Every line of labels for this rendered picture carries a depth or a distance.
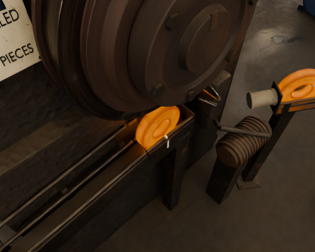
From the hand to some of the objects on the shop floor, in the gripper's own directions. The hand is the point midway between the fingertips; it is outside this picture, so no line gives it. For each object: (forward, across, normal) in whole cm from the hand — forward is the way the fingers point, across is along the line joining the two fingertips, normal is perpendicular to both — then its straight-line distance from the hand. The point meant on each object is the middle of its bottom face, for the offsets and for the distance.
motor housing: (+79, -28, +36) cm, 91 cm away
